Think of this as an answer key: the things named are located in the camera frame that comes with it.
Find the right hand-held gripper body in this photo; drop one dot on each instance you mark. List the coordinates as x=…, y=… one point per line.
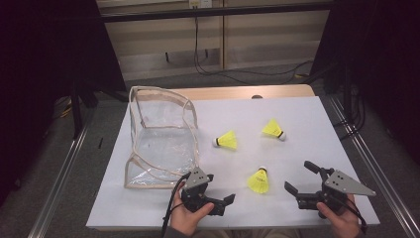
x=343, y=183

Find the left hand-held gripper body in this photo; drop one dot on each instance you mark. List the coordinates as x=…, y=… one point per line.
x=196, y=180

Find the yellow shuttlecock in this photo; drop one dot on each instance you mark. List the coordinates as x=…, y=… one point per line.
x=258, y=181
x=272, y=129
x=228, y=140

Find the clear plastic bag beige trim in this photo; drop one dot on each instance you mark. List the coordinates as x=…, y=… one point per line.
x=165, y=148

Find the person's right hand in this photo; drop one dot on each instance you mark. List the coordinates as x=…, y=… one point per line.
x=343, y=223

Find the person's left hand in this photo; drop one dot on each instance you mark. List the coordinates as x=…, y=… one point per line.
x=186, y=221

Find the white table sheet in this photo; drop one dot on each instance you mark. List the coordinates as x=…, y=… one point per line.
x=264, y=211

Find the light wooden table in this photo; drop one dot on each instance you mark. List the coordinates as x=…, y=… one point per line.
x=231, y=92

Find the dark round table grommet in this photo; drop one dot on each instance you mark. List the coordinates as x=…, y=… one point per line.
x=257, y=96

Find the small black floor item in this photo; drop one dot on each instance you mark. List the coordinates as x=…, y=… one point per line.
x=100, y=142

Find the black stand leg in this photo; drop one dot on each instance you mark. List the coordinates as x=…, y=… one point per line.
x=76, y=112

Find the black curtain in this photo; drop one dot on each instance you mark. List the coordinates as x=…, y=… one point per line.
x=389, y=49
x=33, y=66

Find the aluminium floor rail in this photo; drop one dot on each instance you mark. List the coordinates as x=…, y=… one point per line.
x=59, y=185
x=379, y=175

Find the small black wall hook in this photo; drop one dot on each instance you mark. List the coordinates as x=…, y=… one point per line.
x=206, y=53
x=167, y=57

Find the white wall socket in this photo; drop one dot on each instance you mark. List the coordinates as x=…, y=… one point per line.
x=204, y=3

